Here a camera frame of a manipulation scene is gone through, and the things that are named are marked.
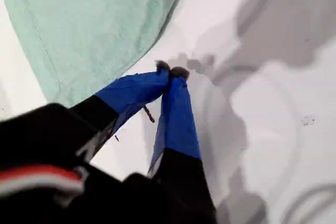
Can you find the pale green T-shirt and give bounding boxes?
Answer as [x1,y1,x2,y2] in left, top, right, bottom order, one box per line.
[0,0,191,109]

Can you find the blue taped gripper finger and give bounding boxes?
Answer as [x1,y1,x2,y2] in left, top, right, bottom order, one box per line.
[68,60,171,162]
[146,67,217,217]

